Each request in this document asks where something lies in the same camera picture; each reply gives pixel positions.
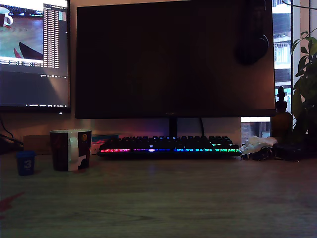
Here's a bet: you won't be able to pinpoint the blue coffee capsule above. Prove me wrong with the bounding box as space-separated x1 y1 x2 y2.
16 150 37 177

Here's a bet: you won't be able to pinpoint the black monitor stand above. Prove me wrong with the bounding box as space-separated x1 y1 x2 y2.
169 118 178 138

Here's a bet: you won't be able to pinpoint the rainbow backlit black keyboard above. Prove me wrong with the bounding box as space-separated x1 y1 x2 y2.
96 135 243 158

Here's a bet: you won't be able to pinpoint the large dark computer monitor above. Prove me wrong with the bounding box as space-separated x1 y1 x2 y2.
75 0 277 119

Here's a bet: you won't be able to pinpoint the white crumpled tissue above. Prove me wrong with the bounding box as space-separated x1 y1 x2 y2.
239 136 278 155

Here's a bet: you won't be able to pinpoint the bunch of keys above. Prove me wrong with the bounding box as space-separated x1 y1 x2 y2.
241 146 275 161

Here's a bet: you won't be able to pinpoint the black headphones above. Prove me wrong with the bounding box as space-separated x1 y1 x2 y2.
234 0 270 66

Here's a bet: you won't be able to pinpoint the tan wooden box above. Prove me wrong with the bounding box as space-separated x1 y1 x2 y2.
23 135 52 155

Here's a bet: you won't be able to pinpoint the amber dropper bottle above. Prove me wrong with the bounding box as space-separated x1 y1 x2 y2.
271 86 294 143

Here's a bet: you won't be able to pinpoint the lit computer monitor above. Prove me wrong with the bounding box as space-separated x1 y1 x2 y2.
0 0 72 114

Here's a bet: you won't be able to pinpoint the black pouch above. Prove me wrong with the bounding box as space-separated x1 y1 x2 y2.
272 142 308 161

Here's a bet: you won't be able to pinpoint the window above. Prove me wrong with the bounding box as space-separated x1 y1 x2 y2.
240 0 317 139

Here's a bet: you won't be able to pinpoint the green leafy plant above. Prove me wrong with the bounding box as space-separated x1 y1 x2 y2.
291 31 317 144

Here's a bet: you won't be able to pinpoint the dark mug with white handle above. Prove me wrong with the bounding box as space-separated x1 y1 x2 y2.
50 128 92 172

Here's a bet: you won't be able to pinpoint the black desk cable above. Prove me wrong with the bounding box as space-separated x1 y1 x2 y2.
0 116 24 147

